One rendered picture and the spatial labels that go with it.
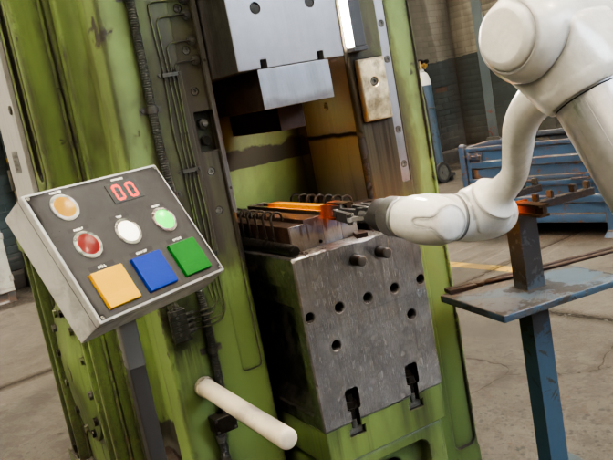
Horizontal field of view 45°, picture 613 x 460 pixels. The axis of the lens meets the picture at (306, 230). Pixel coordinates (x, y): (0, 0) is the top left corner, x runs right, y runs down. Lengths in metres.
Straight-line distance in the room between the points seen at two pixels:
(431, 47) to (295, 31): 9.27
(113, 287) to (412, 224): 0.60
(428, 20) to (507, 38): 10.09
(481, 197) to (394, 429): 0.72
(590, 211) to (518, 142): 4.11
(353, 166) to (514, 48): 1.19
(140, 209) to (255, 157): 0.82
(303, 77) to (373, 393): 0.82
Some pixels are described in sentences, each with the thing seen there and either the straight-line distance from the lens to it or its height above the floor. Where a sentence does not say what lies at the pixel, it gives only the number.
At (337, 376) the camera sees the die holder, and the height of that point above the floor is 0.60.
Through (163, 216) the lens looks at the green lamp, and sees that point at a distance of 1.57.
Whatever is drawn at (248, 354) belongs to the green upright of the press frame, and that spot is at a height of 0.66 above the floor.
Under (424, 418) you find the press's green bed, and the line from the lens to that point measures 2.09.
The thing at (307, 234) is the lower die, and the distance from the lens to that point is 1.85.
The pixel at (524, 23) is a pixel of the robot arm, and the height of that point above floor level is 1.32.
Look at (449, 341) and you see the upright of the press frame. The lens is 2.36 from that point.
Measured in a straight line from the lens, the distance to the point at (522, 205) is 1.86.
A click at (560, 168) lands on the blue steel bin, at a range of 5.52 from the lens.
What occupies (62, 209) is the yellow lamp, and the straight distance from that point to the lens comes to 1.46.
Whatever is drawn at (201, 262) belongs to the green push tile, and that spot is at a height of 0.99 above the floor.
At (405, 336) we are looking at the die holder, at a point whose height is 0.63.
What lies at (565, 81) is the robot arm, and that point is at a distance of 1.05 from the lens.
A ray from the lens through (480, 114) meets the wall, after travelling 11.22.
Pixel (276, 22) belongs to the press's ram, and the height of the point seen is 1.47.
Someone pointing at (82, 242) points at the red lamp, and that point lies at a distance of 1.44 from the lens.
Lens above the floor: 1.28
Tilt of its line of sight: 10 degrees down
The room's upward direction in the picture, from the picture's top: 11 degrees counter-clockwise
